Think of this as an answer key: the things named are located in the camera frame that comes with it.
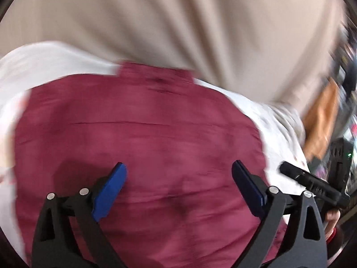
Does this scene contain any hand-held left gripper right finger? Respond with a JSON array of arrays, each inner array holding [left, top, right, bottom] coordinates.
[[231, 160, 327, 268]]

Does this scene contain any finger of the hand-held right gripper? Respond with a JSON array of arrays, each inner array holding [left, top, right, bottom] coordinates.
[[280, 161, 350, 208]]

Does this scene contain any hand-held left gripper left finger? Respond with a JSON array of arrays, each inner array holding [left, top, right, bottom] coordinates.
[[31, 162, 129, 268]]

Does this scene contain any maroon quilted down jacket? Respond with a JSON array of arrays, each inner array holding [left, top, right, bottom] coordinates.
[[14, 61, 288, 268]]

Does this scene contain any person's right hand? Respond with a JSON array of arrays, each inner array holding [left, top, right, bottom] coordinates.
[[325, 209, 341, 229]]

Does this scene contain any orange hanging jacket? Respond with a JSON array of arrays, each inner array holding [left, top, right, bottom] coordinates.
[[303, 78, 339, 159]]

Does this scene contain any white floral blanket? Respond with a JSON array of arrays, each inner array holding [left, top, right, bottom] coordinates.
[[0, 41, 310, 266]]

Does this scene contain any beige cloth backdrop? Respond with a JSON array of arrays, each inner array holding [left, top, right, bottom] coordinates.
[[0, 0, 346, 109]]

